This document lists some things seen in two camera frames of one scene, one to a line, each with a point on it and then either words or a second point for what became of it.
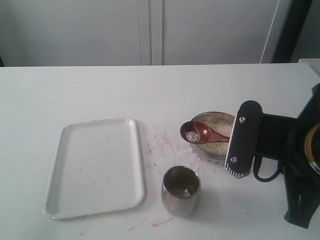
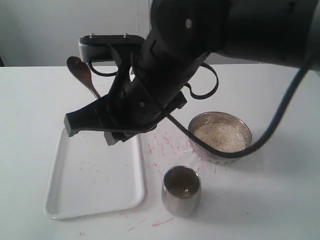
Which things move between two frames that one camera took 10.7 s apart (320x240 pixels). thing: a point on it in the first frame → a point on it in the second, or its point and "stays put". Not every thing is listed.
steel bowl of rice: x=223 y=123 stays put
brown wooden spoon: x=206 y=134 → x=83 y=71
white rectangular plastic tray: x=97 y=169 stays put
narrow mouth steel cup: x=180 y=190 stays put
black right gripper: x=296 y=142 → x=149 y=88
